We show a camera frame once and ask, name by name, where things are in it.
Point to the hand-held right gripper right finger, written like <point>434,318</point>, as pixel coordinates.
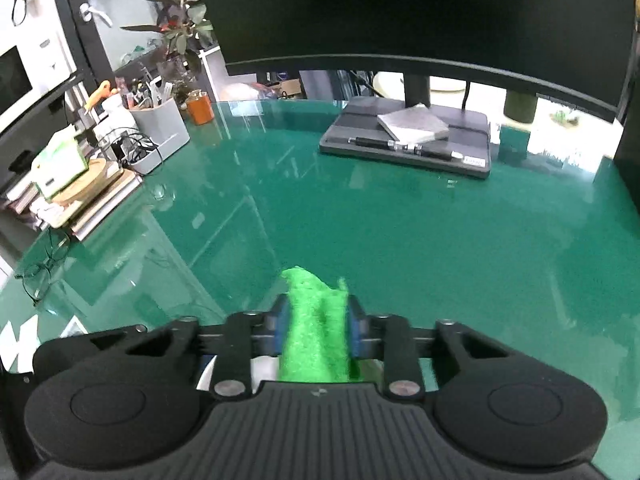
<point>356,332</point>

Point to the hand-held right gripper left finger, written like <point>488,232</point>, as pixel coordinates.
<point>281,330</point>

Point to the green cloth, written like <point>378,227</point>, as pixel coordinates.
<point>315,330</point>

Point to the dark grey monitor stand base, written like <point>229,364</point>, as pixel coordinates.
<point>400,160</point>

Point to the black pen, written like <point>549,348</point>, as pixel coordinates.
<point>400,146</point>

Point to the grey notepad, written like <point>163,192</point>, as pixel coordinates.
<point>412,122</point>

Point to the stack of books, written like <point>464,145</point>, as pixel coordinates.
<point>100,205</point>

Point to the grey desk organizer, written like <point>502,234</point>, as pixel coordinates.
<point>162,130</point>

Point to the orange jar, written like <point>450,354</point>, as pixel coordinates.
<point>200,110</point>

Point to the round wooden board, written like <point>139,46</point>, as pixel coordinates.
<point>85,180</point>

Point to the eyeglasses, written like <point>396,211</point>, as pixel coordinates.
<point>40,272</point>

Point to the white plastic bottle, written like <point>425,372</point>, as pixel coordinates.
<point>117,112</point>

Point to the green tissue box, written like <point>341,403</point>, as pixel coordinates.
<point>60,165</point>

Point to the dark green cup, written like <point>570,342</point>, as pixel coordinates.
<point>520,106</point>

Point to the potted plant with red leaves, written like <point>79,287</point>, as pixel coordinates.
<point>180,30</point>

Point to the black curved monitor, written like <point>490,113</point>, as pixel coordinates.
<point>410,10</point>

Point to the white microwave oven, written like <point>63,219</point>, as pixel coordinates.
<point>30,80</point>

